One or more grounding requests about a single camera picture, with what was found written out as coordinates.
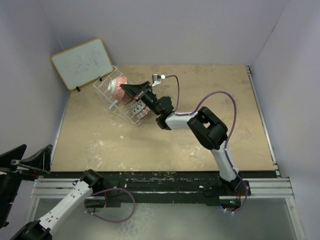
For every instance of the white wire dish rack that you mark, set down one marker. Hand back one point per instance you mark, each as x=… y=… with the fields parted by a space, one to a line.
x=113 y=105

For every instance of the brown lattice pattern bowl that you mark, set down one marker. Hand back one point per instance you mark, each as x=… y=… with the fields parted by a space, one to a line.
x=133 y=103

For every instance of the black mounting base rail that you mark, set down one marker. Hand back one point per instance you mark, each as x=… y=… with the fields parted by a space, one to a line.
x=171 y=187

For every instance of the pink dotted bowl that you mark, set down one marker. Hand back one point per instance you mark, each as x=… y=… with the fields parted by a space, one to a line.
x=114 y=87

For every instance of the blue patterned bowl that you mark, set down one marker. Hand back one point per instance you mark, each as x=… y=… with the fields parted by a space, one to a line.
x=135 y=109

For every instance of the black floral bowl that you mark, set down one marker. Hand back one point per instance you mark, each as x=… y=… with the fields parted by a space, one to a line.
x=126 y=99

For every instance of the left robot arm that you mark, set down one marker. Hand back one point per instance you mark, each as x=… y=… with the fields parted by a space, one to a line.
x=15 y=168

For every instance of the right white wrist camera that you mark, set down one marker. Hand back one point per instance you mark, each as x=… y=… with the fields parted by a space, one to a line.
x=156 y=79

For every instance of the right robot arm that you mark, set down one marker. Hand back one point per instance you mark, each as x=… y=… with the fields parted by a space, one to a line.
x=210 y=131

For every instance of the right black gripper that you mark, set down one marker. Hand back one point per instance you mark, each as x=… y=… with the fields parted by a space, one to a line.
x=136 y=90

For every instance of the yellow framed whiteboard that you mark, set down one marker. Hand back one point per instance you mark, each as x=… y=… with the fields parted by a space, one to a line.
x=82 y=64

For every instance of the red white patterned bowl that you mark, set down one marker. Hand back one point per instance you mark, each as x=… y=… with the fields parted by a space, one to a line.
x=141 y=114

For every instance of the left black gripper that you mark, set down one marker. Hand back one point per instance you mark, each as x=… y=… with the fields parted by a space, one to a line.
x=39 y=161

